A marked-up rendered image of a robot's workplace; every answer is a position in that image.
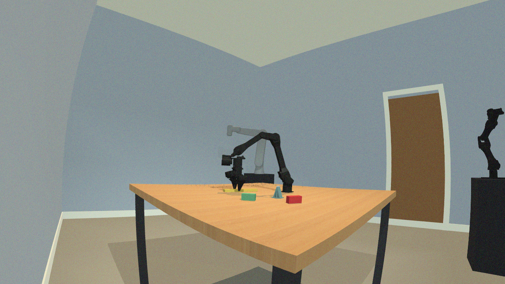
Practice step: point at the green rectangular block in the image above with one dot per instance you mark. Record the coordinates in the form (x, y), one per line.
(248, 196)

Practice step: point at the teal triangular wedge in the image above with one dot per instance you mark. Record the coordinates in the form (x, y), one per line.
(277, 193)

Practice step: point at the red rectangular block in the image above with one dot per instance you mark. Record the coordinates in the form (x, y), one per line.
(293, 199)

